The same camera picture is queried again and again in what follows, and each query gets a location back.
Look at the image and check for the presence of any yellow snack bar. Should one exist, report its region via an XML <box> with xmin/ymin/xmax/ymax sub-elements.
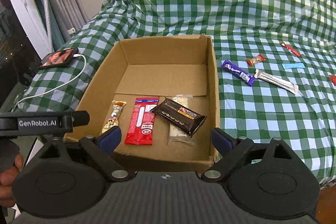
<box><xmin>100</xmin><ymin>100</ymin><xmax>127</xmax><ymax>135</ymax></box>

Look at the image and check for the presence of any red snack bar wrapper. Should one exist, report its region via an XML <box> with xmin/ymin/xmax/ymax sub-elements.
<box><xmin>124</xmin><ymin>97</ymin><xmax>159</xmax><ymax>145</ymax></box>

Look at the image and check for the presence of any black chocolate bar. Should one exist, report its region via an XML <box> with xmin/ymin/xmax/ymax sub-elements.
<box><xmin>150</xmin><ymin>98</ymin><xmax>207</xmax><ymax>138</ymax></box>

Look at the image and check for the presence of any clear rice cracker pack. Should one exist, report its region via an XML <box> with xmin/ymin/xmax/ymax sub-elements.
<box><xmin>168</xmin><ymin>94</ymin><xmax>195</xmax><ymax>145</ymax></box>

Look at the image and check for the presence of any purple chocolate bar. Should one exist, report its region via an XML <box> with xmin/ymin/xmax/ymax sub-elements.
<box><xmin>221</xmin><ymin>60</ymin><xmax>255</xmax><ymax>86</ymax></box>

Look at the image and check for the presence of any silver snack stick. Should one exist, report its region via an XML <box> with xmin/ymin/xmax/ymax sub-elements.
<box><xmin>254</xmin><ymin>69</ymin><xmax>298</xmax><ymax>95</ymax></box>

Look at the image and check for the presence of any small red-brown candy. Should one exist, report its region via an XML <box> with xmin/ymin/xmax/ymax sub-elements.
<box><xmin>246</xmin><ymin>54</ymin><xmax>266</xmax><ymax>66</ymax></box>

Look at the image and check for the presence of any blue stick packet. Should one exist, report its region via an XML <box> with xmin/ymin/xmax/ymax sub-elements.
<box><xmin>282</xmin><ymin>63</ymin><xmax>305</xmax><ymax>69</ymax></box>

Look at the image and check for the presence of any thin red stick packet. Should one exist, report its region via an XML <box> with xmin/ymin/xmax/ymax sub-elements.
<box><xmin>280</xmin><ymin>42</ymin><xmax>301</xmax><ymax>57</ymax></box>

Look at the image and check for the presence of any small red square packet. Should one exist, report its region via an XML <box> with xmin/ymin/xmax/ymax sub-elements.
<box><xmin>329</xmin><ymin>75</ymin><xmax>336</xmax><ymax>86</ymax></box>

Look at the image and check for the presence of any person's left hand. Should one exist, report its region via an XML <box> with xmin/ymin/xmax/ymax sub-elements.
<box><xmin>0</xmin><ymin>153</ymin><xmax>23</xmax><ymax>207</ymax></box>

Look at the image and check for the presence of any black smartphone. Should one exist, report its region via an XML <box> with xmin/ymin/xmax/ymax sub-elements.
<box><xmin>38</xmin><ymin>48</ymin><xmax>79</xmax><ymax>70</ymax></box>

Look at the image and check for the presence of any open cardboard box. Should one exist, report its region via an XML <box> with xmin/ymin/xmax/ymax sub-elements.
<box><xmin>65</xmin><ymin>35</ymin><xmax>220</xmax><ymax>173</ymax></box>

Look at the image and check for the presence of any grey curtain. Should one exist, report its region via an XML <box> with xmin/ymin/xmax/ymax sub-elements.
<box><xmin>49</xmin><ymin>0</ymin><xmax>88</xmax><ymax>48</ymax></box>

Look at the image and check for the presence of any green checkered sofa cover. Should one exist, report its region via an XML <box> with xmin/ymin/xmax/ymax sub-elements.
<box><xmin>14</xmin><ymin>0</ymin><xmax>335</xmax><ymax>184</ymax></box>

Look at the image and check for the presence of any white charging cable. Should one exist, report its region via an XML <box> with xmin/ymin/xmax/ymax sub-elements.
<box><xmin>11</xmin><ymin>53</ymin><xmax>87</xmax><ymax>112</ymax></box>

